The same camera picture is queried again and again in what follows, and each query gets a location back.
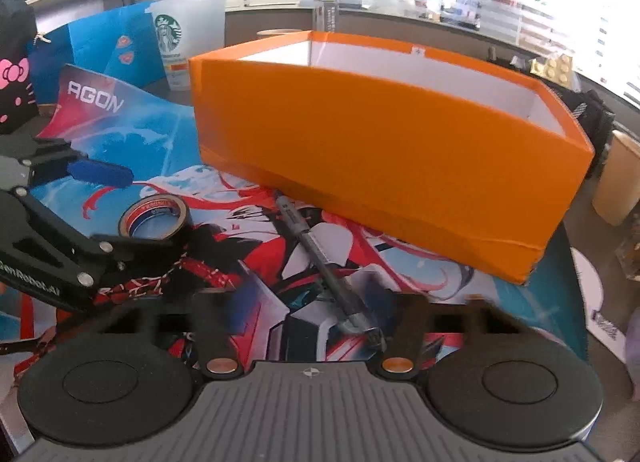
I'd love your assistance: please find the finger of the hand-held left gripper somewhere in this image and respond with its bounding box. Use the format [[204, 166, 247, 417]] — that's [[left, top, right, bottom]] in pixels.
[[0, 137, 135, 189], [75, 229, 193, 289]]

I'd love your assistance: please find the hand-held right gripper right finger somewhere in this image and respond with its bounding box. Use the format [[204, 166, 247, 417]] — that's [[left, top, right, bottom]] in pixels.
[[375, 292, 546, 379]]

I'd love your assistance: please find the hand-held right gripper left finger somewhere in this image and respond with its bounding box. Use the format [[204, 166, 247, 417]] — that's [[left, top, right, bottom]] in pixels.
[[90, 292, 246, 378]]

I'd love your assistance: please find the tape roll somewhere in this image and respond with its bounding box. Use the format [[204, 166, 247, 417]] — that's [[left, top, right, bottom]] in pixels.
[[118, 195, 192, 243]]

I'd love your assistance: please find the black pen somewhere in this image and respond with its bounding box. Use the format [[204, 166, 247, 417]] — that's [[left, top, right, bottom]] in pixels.
[[275, 194, 383, 350]]

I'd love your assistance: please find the orange cardboard box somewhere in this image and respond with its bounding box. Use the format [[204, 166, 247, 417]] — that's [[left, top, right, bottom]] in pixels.
[[189, 30, 596, 287]]

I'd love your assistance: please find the printed desk mat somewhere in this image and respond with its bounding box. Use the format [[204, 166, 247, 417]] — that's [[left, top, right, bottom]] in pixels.
[[0, 64, 588, 393]]

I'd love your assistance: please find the blue paper bag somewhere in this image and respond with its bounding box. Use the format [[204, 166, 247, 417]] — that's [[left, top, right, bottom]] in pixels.
[[27, 2, 173, 107]]

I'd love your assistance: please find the frosted plastic cup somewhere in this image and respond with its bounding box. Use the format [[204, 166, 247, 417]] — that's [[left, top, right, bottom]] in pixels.
[[150, 0, 228, 91]]

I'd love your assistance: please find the black bag with pink bow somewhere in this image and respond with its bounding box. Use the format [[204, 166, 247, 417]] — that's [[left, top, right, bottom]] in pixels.
[[0, 0, 41, 135]]

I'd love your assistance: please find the tall paper cup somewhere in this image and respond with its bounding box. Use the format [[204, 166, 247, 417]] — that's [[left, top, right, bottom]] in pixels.
[[591, 129, 640, 227]]

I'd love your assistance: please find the black mesh basket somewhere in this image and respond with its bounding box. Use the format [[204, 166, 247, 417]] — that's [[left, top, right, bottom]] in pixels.
[[560, 86, 616, 177]]

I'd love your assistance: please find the tall clear carton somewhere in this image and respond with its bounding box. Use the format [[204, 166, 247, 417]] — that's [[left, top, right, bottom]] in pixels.
[[311, 0, 341, 33]]

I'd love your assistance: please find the cream building brick plate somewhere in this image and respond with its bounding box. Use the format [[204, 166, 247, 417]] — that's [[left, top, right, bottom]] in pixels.
[[530, 54, 573, 87]]

